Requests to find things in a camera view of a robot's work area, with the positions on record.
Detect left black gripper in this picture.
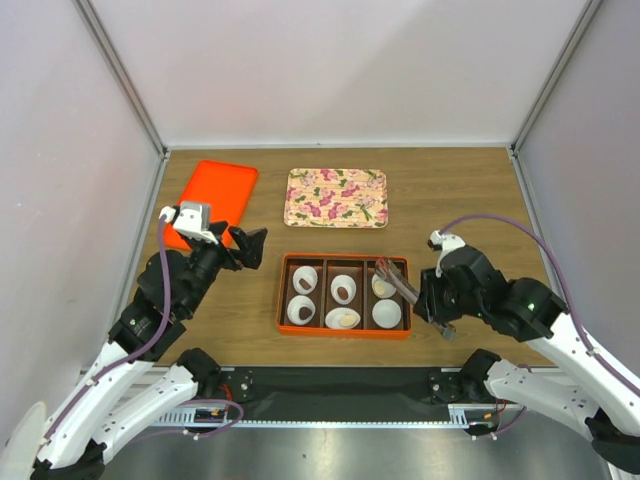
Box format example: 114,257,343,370
181,220,267,315

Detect white shell chocolate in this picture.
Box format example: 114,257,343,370
373,282,388,298

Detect metal tongs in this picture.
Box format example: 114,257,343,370
374,256,459,345

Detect dark round chocolate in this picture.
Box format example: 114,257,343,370
299,307,313,321

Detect white round chocolate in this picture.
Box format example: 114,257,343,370
337,315,359,329

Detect brown oval chocolate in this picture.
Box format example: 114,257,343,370
336,287,349,299

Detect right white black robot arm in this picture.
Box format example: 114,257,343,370
414,243,639,474

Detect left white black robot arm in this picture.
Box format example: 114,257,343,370
1,222,268,479

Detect orange chocolate box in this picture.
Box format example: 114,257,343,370
276,254,412,340

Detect white paper cup front right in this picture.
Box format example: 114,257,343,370
372,299,402,329

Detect white paper cup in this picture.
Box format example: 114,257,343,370
286,295,316,326
324,307,361,330
292,266,318,295
371,273,397,299
372,299,402,329
330,275,357,305

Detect white paper cup back right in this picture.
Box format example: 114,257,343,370
371,273,397,299

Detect white paper cup back left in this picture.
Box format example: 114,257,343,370
292,266,318,295

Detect orange box lid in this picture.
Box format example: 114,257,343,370
178,160,259,226

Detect white paper cup front left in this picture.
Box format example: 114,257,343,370
286,295,316,326

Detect floral serving tray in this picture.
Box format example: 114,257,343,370
283,168,389,229

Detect white paper cup back middle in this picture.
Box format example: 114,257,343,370
330,275,357,305

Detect white paper cup front middle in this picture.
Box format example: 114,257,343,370
324,307,361,330

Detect black base mat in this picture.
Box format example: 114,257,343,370
219,366,521,424

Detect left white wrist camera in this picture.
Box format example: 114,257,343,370
159,201,218,244

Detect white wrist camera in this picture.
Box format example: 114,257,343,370
159,201,218,244
428,230,466,278

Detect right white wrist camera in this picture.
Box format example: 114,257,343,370
428,230,466,278

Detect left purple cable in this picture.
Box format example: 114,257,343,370
44,205,244,441

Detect purple cable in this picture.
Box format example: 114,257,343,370
439,213,640,436
44,205,244,441

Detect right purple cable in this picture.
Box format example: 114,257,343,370
439,213,640,436

